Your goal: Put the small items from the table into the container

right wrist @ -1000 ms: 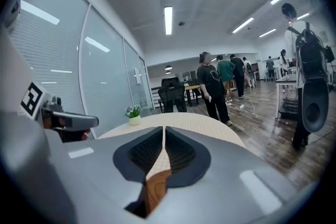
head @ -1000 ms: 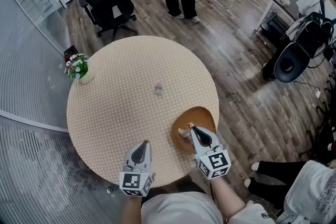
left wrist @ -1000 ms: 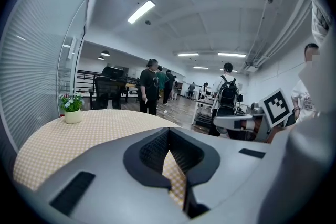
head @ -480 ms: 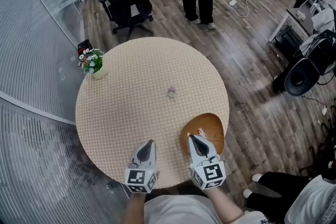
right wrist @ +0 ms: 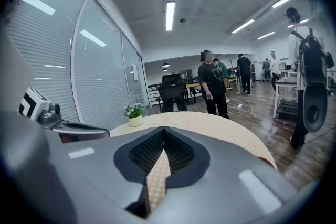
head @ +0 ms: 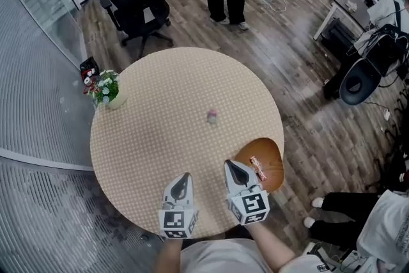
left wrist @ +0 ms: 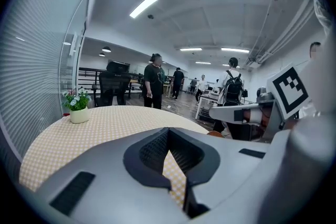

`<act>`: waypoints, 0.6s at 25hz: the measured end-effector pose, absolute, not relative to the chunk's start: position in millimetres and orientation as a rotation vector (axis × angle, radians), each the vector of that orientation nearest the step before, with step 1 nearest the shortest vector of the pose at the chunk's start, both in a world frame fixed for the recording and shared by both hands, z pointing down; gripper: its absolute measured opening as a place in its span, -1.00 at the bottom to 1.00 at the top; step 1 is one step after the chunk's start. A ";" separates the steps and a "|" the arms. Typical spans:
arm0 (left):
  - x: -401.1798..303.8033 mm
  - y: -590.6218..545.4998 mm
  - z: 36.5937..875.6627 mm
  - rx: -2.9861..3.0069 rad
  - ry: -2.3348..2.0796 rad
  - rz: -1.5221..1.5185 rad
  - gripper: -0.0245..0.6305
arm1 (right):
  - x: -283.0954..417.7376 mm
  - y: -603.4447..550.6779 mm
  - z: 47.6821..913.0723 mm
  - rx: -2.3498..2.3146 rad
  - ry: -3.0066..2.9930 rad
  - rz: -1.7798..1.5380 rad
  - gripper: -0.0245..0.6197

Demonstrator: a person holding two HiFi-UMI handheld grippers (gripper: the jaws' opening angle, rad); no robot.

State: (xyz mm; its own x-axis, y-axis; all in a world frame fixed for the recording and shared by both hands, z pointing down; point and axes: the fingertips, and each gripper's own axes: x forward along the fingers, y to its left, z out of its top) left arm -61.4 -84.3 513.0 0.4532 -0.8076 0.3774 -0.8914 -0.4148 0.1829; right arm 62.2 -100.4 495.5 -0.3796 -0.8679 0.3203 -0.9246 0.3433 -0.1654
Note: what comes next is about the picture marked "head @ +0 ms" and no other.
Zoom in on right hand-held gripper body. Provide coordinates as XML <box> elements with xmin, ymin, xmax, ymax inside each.
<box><xmin>226</xmin><ymin>184</ymin><xmax>270</xmax><ymax>226</ymax></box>

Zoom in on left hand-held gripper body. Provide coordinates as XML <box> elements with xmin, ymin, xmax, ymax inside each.
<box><xmin>158</xmin><ymin>201</ymin><xmax>199</xmax><ymax>240</ymax></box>

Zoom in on red snack bar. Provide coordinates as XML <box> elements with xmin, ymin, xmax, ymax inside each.
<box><xmin>249</xmin><ymin>155</ymin><xmax>268</xmax><ymax>182</ymax></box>

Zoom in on brown wooden bowl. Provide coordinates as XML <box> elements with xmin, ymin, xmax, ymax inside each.
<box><xmin>235</xmin><ymin>137</ymin><xmax>284</xmax><ymax>193</ymax></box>

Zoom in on person's right forearm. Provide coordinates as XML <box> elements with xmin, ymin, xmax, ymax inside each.
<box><xmin>247</xmin><ymin>222</ymin><xmax>297</xmax><ymax>269</ymax></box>

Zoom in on person's left forearm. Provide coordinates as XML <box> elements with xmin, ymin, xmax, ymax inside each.
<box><xmin>153</xmin><ymin>238</ymin><xmax>183</xmax><ymax>273</ymax></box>

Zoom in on round table with cloth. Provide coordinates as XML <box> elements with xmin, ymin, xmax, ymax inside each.
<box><xmin>89</xmin><ymin>47</ymin><xmax>284</xmax><ymax>239</ymax></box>

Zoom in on person's beige sweatshirt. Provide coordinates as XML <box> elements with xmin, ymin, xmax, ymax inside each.
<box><xmin>180</xmin><ymin>238</ymin><xmax>333</xmax><ymax>273</ymax></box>

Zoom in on potted flowers in white pot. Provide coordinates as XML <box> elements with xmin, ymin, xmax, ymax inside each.
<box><xmin>86</xmin><ymin>69</ymin><xmax>128</xmax><ymax>111</ymax></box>

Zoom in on clear bottle with red label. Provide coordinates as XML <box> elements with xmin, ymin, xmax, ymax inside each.
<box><xmin>82</xmin><ymin>69</ymin><xmax>98</xmax><ymax>96</ymax></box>

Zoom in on black and red box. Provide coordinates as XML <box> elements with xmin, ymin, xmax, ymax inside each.
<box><xmin>79</xmin><ymin>56</ymin><xmax>100</xmax><ymax>82</ymax></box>

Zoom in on black metal shelf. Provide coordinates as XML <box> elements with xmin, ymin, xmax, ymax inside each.
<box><xmin>320</xmin><ymin>18</ymin><xmax>351</xmax><ymax>54</ymax></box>

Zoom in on white table with dark top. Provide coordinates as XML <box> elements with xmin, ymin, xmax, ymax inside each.
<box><xmin>313</xmin><ymin>0</ymin><xmax>371</xmax><ymax>42</ymax></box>

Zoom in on black office chair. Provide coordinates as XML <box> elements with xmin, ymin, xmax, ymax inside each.
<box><xmin>99</xmin><ymin>0</ymin><xmax>175</xmax><ymax>58</ymax></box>

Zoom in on black floor cable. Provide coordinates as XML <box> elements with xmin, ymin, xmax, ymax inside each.
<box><xmin>364</xmin><ymin>100</ymin><xmax>387</xmax><ymax>111</ymax></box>

